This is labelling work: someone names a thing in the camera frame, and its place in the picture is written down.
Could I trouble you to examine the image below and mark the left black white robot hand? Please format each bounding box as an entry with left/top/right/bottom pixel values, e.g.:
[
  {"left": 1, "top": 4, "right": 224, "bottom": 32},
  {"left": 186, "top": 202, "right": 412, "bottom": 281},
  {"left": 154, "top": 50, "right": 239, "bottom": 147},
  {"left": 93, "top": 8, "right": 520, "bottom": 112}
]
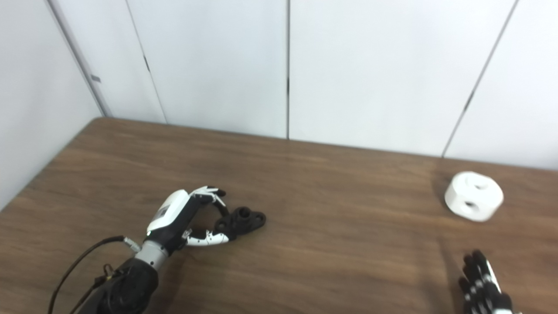
[{"left": 146, "top": 186, "right": 231, "bottom": 256}]

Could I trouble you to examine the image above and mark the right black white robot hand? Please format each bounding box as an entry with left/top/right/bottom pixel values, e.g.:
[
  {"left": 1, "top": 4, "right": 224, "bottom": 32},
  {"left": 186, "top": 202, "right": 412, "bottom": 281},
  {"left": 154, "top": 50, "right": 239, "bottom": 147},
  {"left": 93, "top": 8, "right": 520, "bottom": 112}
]
[{"left": 458, "top": 249, "right": 515, "bottom": 314}]

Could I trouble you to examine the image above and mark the black flanged holder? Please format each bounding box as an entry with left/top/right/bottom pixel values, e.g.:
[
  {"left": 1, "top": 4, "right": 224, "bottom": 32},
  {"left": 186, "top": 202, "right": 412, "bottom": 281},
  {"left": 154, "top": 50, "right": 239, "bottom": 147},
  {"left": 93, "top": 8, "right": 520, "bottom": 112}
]
[{"left": 214, "top": 207, "right": 267, "bottom": 239}]

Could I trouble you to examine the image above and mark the round white piece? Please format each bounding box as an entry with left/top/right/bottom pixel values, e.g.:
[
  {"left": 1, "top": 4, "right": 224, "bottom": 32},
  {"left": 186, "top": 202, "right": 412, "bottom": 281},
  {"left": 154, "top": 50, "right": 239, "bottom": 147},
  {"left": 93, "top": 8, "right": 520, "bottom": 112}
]
[{"left": 444, "top": 171, "right": 504, "bottom": 222}]

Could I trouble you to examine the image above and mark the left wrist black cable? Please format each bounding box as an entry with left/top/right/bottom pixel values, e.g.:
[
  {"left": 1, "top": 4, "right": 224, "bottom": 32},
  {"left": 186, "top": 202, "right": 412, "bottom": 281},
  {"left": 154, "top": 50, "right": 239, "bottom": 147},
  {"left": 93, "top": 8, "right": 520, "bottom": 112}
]
[{"left": 47, "top": 235, "right": 141, "bottom": 314}]

